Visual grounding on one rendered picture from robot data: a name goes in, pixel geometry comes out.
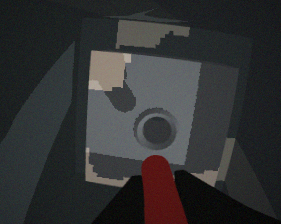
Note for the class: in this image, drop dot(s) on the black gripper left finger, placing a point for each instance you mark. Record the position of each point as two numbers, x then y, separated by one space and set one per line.
127 207

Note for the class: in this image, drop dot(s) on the dark red peg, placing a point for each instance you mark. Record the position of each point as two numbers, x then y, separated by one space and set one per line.
162 202

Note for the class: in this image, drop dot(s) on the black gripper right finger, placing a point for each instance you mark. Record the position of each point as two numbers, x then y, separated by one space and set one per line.
204 204

